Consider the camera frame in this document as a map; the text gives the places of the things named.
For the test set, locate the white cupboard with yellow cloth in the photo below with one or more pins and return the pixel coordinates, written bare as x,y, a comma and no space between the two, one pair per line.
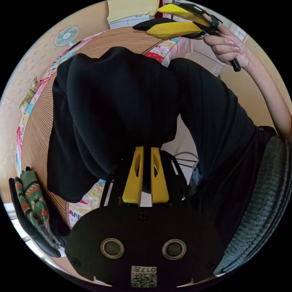
130,11

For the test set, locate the olive patterned cushion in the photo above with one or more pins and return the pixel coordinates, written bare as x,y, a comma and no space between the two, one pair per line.
29,95

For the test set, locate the bed with woven mat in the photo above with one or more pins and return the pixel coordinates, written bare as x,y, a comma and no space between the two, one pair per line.
40,136

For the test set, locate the black chair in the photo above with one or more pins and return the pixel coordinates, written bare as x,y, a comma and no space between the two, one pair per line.
25,223

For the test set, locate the pile of clothes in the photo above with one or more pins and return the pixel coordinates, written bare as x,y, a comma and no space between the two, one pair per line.
34,200

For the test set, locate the teal electric fan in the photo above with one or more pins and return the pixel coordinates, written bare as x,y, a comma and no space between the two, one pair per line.
66,35

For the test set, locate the person's body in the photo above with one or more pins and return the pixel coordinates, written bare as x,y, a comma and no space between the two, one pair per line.
257,205

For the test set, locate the person's right hand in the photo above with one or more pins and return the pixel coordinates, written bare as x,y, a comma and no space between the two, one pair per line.
228,50

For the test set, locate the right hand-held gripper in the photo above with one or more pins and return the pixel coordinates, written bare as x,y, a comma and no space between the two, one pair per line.
211,28

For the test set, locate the black long sleeve shirt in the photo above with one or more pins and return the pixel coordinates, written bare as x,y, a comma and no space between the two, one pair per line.
118,102

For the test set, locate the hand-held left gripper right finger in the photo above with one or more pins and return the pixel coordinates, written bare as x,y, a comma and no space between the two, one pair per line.
160,184

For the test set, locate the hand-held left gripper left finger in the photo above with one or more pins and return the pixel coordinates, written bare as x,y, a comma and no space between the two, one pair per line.
132,182

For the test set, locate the person's right forearm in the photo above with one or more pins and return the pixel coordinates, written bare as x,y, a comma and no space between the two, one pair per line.
269,95

